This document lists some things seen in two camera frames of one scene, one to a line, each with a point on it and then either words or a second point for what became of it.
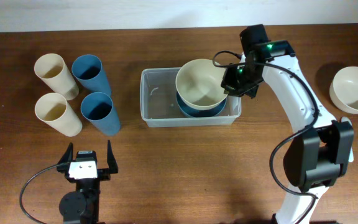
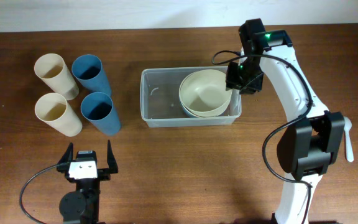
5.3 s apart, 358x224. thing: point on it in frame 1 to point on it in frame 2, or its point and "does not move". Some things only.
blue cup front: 98,108 does not move
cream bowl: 354,90 to 203,93
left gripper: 104,174 does not move
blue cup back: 89,70 does not move
